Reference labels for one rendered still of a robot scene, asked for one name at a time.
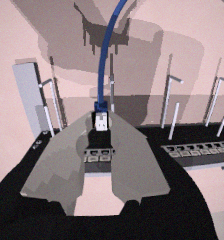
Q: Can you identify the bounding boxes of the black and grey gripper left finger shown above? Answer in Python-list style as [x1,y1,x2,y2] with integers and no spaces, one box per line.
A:
[0,110,96,230]

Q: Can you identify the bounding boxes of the white network cable plug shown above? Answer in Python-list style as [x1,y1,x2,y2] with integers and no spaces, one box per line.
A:
[94,101,108,131]

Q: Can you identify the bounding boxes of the blue network cable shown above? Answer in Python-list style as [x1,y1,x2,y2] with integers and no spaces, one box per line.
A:
[98,0,127,103]

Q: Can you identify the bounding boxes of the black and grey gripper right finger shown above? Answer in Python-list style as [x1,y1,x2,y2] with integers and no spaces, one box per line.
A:
[107,110,219,240]

